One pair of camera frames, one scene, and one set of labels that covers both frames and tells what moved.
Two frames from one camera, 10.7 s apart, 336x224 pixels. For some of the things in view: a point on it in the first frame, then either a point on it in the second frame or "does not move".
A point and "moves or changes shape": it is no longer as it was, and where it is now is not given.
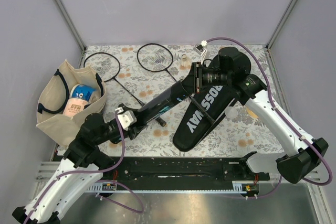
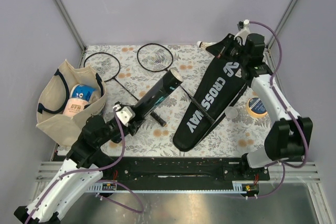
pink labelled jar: (73, 105) does not move
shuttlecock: (185, 61) moves or changes shape
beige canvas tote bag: (54, 94) does not move
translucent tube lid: (231, 112) does not move
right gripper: (196, 77) -> (220, 49)
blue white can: (81, 92) does not move
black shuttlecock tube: (176, 93) -> (158, 94)
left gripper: (135, 130) does not move
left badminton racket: (107, 65) does not move
